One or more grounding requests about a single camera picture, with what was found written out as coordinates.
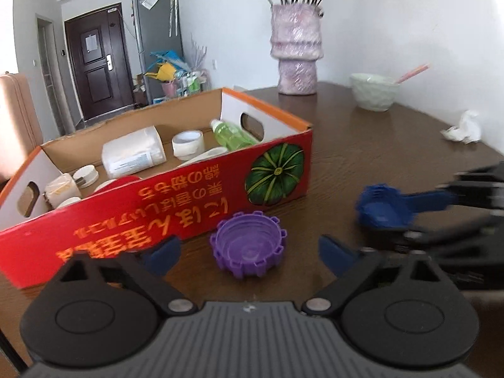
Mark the red cardboard box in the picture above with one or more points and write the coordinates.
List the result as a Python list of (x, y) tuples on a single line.
[(157, 208)]

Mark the pale green bowl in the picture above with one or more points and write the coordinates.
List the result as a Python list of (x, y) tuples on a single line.
[(374, 92)]

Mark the square white jar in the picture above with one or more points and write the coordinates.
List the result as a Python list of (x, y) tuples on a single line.
[(61, 189)]

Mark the large white plastic jar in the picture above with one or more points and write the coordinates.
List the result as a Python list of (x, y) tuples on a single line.
[(132, 153)]

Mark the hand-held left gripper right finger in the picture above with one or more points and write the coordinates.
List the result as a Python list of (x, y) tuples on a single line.
[(334, 252)]

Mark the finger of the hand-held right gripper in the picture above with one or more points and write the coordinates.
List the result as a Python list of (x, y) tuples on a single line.
[(433, 200), (433, 238)]

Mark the grey interior door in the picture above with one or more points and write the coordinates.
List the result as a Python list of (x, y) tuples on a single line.
[(49, 75)]

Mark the ridged white lid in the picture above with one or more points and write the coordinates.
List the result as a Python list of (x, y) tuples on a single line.
[(86, 174)]

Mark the crumpled white tissue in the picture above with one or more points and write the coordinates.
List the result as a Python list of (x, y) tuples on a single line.
[(464, 128)]

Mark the white tape roll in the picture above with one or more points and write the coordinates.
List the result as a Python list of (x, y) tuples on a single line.
[(188, 141)]

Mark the grey refrigerator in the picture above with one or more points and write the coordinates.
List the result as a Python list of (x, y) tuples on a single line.
[(157, 27)]

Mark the brown cardboard carton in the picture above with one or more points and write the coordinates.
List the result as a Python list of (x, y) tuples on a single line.
[(139, 90)]

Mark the clear document pouch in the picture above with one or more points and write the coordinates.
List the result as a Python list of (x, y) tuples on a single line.
[(150, 0)]

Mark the pink hard suitcase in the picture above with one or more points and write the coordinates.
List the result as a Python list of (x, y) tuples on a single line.
[(17, 126)]

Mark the dark brown door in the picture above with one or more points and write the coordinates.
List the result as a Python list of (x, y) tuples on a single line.
[(98, 67)]

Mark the white hanging umbrella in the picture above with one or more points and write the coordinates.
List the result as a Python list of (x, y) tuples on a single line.
[(173, 12)]

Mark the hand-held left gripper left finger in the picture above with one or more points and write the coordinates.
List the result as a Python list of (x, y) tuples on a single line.
[(163, 258)]

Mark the blue notched cap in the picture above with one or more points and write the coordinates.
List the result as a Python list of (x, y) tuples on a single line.
[(384, 208)]

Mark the purple pampas stems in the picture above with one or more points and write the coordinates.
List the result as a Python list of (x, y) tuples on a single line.
[(198, 53)]

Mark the pink pot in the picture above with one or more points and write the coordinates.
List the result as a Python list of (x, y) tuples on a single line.
[(169, 88)]

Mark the blue and yellow toy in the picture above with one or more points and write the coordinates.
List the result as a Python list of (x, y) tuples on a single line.
[(163, 67)]

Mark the red and white lint brush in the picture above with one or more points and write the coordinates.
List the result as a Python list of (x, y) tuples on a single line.
[(204, 154)]

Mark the green spray bottle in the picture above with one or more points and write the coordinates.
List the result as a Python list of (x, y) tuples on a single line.
[(230, 136)]

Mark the pink spoon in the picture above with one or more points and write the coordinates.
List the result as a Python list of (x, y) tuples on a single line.
[(411, 73)]

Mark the round white lid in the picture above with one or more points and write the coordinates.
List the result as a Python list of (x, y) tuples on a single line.
[(71, 202)]

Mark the purple notched cap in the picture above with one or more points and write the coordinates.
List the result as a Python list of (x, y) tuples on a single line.
[(246, 246)]

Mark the pink textured vase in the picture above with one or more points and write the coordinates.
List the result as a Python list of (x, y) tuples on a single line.
[(296, 47)]

